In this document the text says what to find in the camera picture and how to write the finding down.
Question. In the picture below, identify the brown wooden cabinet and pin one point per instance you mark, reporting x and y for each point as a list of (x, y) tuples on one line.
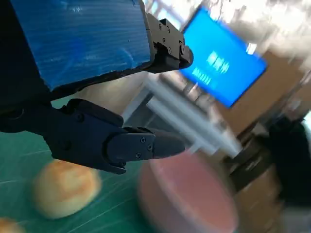
[(274, 94)]

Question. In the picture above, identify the large white mesh cabinet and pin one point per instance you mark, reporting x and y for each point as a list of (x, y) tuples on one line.
[(175, 114)]

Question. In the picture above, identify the black cabinet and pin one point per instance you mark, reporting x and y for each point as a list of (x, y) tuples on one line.
[(291, 157)]

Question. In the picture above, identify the pink bowl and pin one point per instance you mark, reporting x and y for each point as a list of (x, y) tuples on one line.
[(189, 194)]

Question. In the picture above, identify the golden bread roll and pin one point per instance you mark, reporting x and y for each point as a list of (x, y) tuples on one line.
[(65, 189), (8, 227)]

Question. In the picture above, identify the blue monitor screen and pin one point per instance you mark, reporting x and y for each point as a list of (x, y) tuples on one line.
[(226, 60)]

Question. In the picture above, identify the black left hand blue tape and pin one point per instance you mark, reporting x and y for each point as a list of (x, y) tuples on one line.
[(80, 41)]

